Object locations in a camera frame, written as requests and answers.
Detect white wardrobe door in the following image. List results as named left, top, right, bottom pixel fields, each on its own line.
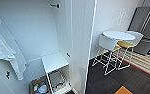
left=70, top=0, right=99, bottom=94

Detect small black low hook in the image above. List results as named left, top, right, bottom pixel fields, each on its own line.
left=65, top=51, right=72, bottom=58
left=4, top=70, right=12, bottom=81

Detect white bar chair yellow seat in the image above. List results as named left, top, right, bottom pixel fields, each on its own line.
left=91, top=32, right=123, bottom=77
left=116, top=30, right=144, bottom=72

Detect white wardrobe cabinet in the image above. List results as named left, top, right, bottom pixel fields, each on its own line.
left=0, top=0, right=99, bottom=94

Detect white round high table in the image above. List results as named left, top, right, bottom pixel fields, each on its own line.
left=102, top=30, right=136, bottom=42

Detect black wardrobe hook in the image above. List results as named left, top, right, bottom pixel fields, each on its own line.
left=49, top=2, right=61, bottom=10

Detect blue and white bottle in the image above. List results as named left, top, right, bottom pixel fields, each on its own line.
left=37, top=83, right=49, bottom=94

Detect white shirt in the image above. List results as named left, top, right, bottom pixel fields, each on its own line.
left=0, top=14, right=28, bottom=82

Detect stainless steel fridge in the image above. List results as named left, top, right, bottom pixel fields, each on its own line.
left=127, top=5, right=150, bottom=57

